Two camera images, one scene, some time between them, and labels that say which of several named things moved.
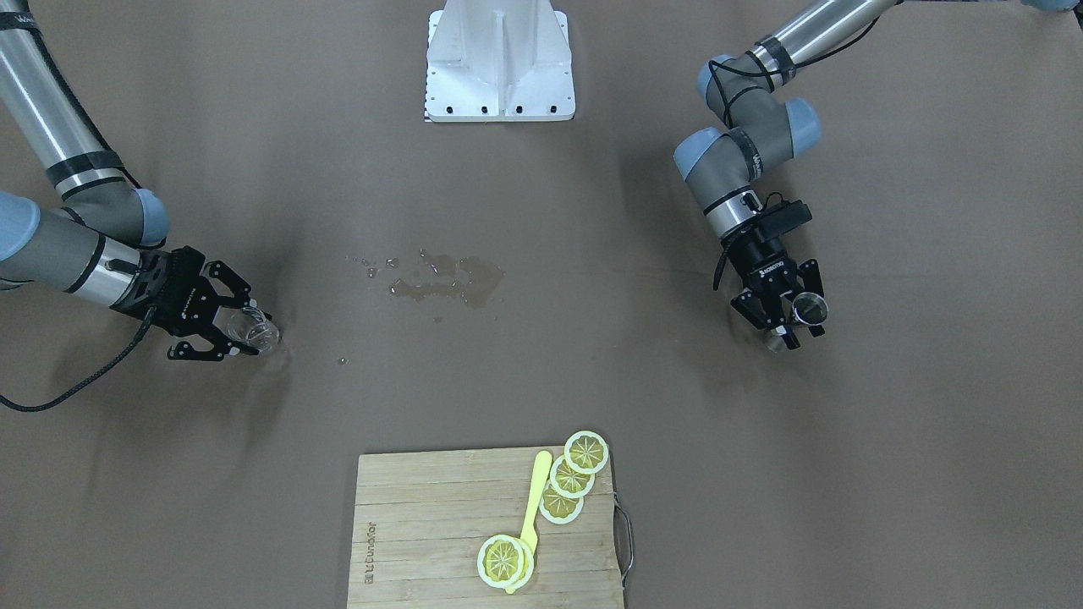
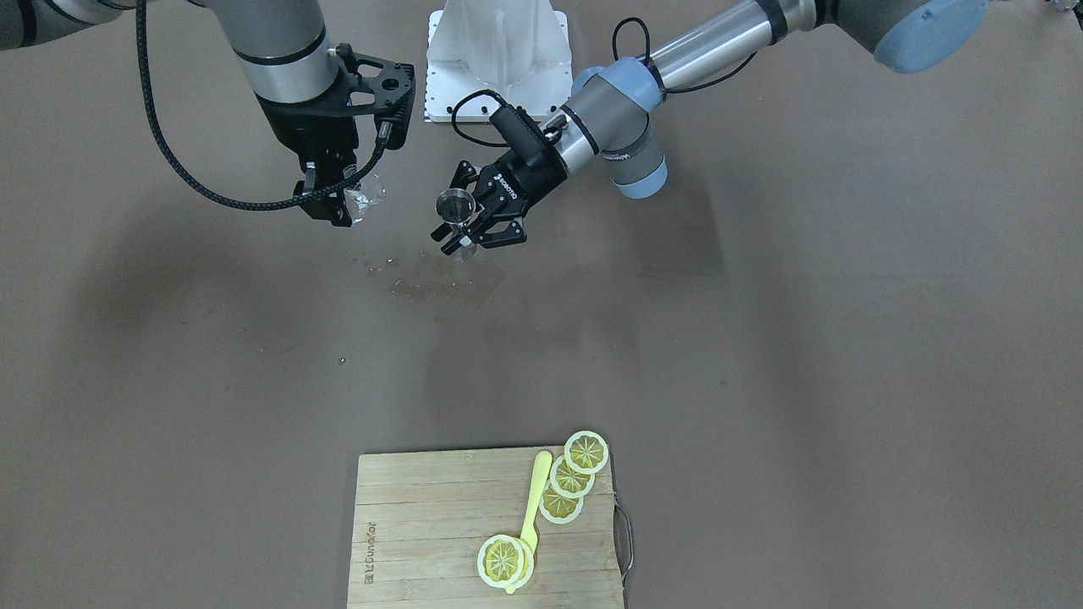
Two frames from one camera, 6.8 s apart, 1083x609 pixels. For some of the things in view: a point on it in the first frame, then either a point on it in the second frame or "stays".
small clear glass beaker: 247,326 → 369,192
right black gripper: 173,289 → 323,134
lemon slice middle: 568,482 stays
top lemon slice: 586,452 stays
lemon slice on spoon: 505,562 stays
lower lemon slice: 557,507 stays
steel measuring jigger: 809,309 → 456,206
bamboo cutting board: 421,518 stays
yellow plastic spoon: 541,471 stays
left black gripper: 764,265 → 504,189
